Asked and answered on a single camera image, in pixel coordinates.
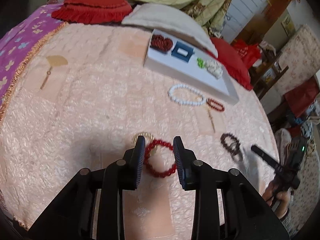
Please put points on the red shopping bag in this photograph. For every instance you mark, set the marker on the red shopping bag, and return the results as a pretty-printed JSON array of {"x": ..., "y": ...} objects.
[{"x": 249, "y": 53}]

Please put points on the white pillow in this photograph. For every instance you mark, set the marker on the white pillow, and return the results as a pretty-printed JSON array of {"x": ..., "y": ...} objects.
[{"x": 172, "y": 21}]

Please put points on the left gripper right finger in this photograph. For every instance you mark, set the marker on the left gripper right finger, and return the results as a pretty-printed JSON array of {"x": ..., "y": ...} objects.
[{"x": 179, "y": 159}]

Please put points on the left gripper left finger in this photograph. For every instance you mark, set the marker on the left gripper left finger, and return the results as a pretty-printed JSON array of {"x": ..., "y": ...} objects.
[{"x": 139, "y": 153}]

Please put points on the purple floral blanket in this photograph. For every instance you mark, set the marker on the purple floral blanket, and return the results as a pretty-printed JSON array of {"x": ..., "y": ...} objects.
[{"x": 19, "y": 44}]

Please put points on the round red ruffled cushion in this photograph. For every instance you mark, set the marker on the round red ruffled cushion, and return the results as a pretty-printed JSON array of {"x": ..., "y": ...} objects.
[{"x": 93, "y": 11}]

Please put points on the dark red dotted scrunchie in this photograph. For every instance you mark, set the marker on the dark red dotted scrunchie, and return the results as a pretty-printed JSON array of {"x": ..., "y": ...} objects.
[{"x": 160, "y": 43}]

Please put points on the person right hand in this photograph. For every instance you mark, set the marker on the person right hand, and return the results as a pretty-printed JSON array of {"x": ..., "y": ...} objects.
[{"x": 283, "y": 197}]

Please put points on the blue hair claw clip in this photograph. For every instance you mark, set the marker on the blue hair claw clip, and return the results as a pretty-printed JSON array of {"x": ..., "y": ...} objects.
[{"x": 182, "y": 51}]

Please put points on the wooden chair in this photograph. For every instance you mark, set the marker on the wooden chair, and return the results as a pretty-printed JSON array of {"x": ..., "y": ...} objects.
[{"x": 267, "y": 74}]

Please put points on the red pillow right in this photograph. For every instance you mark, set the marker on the red pillow right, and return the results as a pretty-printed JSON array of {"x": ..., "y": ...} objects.
[{"x": 233, "y": 63}]

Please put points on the white headboard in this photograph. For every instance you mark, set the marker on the white headboard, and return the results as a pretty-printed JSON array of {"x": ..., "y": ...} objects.
[{"x": 239, "y": 13}]

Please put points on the white shallow box tray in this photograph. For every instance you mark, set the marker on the white shallow box tray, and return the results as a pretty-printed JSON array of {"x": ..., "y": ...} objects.
[{"x": 190, "y": 73}]

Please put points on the white cherry print scrunchie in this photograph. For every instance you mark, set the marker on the white cherry print scrunchie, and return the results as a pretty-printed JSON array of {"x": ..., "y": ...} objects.
[{"x": 214, "y": 67}]

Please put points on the pink quilted bedspread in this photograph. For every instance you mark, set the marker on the pink quilted bedspread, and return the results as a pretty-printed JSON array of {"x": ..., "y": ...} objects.
[{"x": 84, "y": 96}]

